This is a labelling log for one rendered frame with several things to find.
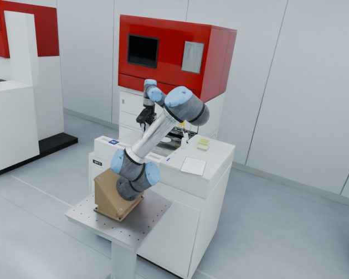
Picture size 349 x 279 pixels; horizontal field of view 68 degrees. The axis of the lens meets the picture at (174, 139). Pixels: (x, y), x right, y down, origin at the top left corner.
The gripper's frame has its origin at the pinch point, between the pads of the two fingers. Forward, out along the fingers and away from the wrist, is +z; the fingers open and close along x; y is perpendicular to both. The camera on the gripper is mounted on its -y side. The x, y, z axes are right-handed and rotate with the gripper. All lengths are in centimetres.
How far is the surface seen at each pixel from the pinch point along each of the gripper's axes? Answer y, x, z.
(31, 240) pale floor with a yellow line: -34, 82, 110
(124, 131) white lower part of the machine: 59, 59, 33
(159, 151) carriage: 23.8, 0.3, 22.7
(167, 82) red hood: 54, 15, -24
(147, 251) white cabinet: -4, -13, 94
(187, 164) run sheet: 4.1, -31.4, 13.8
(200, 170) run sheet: 2.7, -40.9, 13.9
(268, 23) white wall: 207, -30, -83
